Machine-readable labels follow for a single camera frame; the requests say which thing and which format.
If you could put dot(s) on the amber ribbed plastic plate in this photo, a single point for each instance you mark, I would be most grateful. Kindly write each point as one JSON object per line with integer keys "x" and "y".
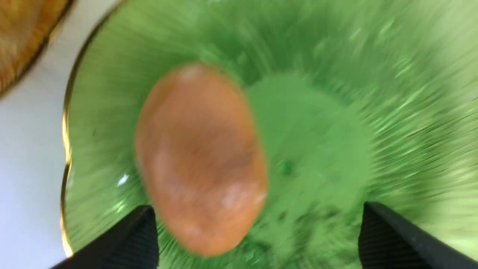
{"x": 27, "y": 28}

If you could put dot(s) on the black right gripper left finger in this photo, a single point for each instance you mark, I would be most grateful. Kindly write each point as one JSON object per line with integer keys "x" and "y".
{"x": 129, "y": 244}

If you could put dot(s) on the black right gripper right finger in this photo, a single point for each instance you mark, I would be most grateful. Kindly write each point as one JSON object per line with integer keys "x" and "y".
{"x": 389, "y": 241}

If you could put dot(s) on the brown toy potato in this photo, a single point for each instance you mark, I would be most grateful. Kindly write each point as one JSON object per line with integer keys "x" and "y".
{"x": 201, "y": 160}

